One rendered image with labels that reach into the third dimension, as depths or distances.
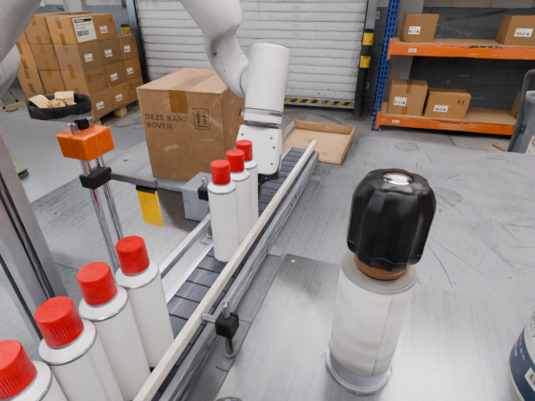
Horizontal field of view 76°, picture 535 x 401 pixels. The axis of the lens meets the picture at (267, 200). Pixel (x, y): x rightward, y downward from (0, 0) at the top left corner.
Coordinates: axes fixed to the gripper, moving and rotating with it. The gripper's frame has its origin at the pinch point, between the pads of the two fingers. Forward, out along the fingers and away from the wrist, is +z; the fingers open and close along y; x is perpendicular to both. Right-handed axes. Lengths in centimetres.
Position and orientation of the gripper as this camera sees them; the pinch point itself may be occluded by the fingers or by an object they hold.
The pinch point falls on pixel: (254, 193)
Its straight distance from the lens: 78.7
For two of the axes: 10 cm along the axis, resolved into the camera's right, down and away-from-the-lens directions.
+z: -1.2, 9.7, 2.1
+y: 9.4, 1.8, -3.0
